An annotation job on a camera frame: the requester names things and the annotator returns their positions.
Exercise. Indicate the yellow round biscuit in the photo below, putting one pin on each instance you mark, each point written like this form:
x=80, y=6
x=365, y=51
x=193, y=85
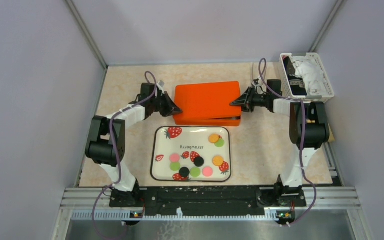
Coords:
x=213, y=138
x=217, y=160

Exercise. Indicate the orange cookie box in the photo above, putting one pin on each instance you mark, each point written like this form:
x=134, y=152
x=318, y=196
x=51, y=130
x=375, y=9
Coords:
x=207, y=119

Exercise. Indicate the orange box lid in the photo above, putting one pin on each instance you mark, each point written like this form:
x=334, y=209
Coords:
x=213, y=98

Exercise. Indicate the black sandwich cookie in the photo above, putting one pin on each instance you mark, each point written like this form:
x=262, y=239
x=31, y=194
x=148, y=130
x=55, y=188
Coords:
x=198, y=161
x=184, y=172

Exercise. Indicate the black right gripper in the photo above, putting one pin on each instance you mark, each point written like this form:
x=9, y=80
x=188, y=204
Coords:
x=246, y=101

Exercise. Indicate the black cloth in basket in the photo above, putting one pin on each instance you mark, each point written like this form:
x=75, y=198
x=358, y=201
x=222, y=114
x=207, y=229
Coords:
x=296, y=83

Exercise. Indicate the white plastic basket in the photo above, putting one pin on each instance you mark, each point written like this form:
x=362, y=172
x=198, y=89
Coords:
x=285, y=83

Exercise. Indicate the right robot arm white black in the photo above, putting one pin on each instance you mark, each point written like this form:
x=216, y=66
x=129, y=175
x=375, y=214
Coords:
x=308, y=125

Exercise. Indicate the white strawberry print tray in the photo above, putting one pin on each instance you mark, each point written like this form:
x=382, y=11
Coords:
x=190, y=142

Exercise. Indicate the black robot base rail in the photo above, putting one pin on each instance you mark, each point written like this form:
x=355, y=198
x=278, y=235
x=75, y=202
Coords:
x=206, y=201

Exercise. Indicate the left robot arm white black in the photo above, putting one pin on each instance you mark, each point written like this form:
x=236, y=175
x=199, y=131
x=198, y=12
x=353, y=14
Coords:
x=106, y=142

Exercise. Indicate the green sandwich cookie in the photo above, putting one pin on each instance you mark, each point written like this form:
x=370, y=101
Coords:
x=175, y=166
x=220, y=143
x=195, y=172

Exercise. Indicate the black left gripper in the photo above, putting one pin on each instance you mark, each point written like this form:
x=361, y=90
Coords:
x=171, y=108

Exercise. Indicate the pink sandwich cookie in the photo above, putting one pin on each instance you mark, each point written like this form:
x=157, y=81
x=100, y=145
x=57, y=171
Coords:
x=207, y=171
x=174, y=158

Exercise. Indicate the tan paper bag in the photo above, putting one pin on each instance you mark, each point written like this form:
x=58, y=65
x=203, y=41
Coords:
x=331, y=137

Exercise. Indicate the white crumpled cloth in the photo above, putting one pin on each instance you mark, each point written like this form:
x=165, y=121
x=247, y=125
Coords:
x=311, y=73

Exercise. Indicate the aluminium frame rail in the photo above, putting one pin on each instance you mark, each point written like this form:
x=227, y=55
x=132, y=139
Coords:
x=332, y=213

